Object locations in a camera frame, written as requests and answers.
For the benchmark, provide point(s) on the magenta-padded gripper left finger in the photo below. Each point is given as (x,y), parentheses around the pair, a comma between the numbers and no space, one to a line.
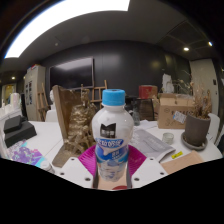
(75,168)

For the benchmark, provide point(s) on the white canvas panel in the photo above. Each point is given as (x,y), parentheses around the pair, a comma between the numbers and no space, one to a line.
(3,146)

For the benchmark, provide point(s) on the grey plant saucer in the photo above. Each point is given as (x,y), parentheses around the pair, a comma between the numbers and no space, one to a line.
(186,145)

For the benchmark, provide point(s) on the dried plant in grey pot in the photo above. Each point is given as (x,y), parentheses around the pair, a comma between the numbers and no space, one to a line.
(196,128)

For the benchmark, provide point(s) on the white-lidded small jar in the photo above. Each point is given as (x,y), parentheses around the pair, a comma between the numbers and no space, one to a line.
(47,166)

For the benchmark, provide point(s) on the golden sculpture on wooden board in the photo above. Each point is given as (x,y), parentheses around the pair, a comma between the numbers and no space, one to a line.
(78,130)

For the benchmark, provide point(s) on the brown cardboard box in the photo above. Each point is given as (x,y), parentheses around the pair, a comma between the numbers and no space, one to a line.
(170,113)

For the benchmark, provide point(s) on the grey printed newspaper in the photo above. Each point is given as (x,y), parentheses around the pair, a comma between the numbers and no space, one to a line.
(150,143)

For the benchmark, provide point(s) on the large white plaster bust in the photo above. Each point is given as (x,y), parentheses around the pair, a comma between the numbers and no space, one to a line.
(52,100)

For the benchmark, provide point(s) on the white chair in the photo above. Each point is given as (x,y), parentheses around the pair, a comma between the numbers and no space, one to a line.
(51,116)
(215,125)

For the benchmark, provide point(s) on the thin black flat box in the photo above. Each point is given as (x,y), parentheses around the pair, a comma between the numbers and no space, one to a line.
(12,123)

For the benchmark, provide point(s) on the red box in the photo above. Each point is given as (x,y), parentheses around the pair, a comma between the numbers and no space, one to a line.
(147,91)

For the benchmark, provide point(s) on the black wall screen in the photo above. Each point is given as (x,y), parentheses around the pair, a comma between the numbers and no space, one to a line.
(71,73)

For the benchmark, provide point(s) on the thick black flat box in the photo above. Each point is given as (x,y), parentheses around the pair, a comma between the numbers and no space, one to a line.
(21,133)

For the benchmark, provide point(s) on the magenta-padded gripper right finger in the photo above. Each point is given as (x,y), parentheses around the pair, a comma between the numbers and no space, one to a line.
(146,168)

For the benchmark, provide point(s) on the long ceiling light strip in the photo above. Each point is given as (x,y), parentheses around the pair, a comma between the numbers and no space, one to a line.
(50,21)

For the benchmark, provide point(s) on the white cabinet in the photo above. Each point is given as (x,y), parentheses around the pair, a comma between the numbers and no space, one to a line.
(31,93)

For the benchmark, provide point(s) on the white plaster figure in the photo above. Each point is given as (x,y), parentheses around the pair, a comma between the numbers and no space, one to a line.
(166,83)

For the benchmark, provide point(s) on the small yellow tag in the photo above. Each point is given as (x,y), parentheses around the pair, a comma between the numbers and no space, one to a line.
(177,155)

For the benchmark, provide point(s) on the wooden easel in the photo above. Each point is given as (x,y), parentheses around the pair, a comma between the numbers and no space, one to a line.
(42,101)
(97,95)

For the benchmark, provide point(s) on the purple holographic board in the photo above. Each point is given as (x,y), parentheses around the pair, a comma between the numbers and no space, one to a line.
(25,155)

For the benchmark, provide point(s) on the blue-capped white drink bottle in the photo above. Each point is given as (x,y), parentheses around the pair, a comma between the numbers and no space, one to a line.
(112,133)

